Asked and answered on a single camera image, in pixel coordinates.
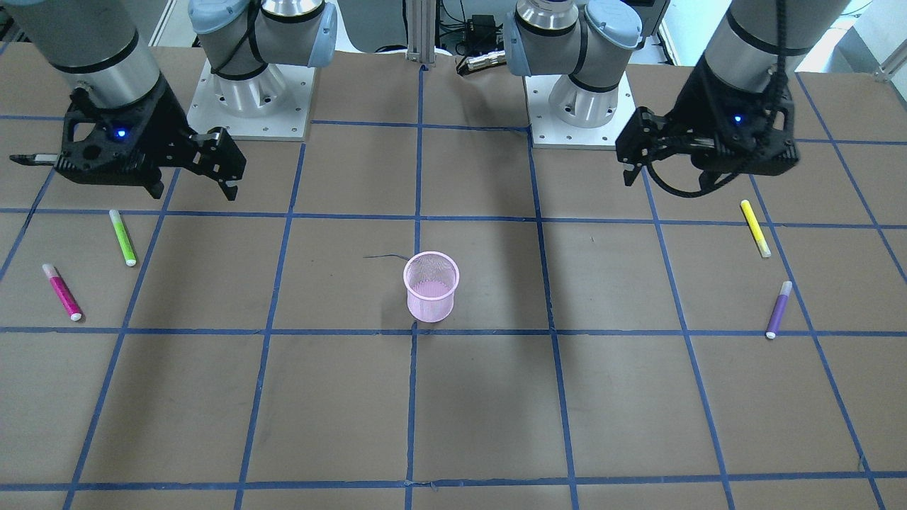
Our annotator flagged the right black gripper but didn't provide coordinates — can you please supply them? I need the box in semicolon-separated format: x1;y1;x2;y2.
9;75;247;201

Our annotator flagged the black cable bundle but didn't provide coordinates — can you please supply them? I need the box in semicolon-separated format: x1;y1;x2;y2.
436;0;518;57

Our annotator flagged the aluminium frame post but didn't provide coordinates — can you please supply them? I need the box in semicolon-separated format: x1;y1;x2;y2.
404;0;438;69

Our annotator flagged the green pen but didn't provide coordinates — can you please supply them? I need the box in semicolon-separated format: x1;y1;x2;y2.
109;209;138;267

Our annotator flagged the pink pen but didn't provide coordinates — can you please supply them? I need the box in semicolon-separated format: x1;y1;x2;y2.
42;263;84;322

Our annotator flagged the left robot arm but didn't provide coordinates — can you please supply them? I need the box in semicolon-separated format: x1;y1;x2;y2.
503;1;846;199

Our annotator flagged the pink mesh cup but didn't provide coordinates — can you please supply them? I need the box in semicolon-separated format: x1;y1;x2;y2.
402;251;460;323

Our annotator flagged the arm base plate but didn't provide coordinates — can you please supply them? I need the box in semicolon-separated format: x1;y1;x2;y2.
524;74;636;151
187;61;315;142

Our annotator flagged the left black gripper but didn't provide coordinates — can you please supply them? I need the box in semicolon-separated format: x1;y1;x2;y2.
615;60;800;187

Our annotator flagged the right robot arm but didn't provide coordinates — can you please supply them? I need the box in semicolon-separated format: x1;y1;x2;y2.
4;1;338;200

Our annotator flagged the purple pen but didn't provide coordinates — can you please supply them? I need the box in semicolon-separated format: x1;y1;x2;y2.
764;280;793;340

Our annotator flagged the yellow pen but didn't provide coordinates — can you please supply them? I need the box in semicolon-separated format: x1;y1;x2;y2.
740;199;772;259

